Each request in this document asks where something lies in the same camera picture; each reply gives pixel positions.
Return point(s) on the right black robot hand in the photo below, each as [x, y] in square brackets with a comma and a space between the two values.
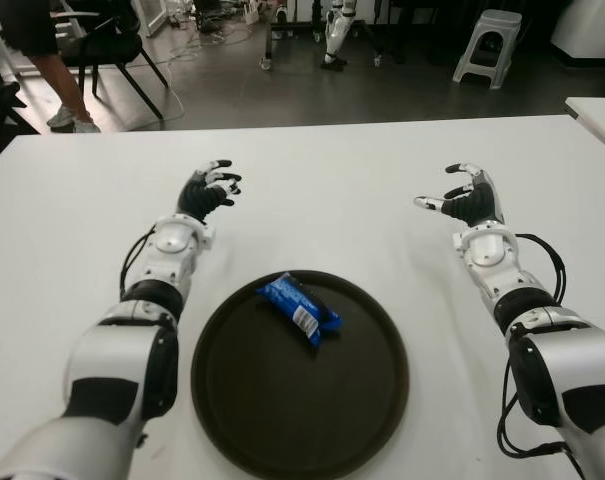
[474, 202]

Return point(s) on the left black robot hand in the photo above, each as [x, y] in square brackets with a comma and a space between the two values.
[197, 197]

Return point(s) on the blue Oreo cookie packet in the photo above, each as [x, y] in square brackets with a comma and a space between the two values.
[299, 305]

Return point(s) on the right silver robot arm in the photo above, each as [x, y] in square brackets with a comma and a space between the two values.
[547, 350]

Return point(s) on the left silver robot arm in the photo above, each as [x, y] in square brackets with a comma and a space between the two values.
[107, 350]

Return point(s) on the white side table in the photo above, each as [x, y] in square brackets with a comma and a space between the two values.
[599, 117]

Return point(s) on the white plastic stool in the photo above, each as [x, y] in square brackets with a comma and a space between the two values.
[487, 45]

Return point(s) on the black chair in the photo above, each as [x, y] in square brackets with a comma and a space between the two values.
[102, 50]

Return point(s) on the white framed panel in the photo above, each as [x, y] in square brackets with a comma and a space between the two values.
[152, 22]

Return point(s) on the white cabinet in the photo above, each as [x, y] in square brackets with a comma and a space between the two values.
[587, 30]

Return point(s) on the white humanoid robot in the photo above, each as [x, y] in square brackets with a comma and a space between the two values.
[334, 32]

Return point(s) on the round dark brown tray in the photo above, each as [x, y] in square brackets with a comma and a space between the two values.
[299, 390]

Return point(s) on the person in black shorts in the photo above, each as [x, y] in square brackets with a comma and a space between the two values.
[32, 30]

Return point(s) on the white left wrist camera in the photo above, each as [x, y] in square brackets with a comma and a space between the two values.
[209, 237]

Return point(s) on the black wheeled gantry frame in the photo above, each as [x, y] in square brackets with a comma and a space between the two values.
[268, 42]

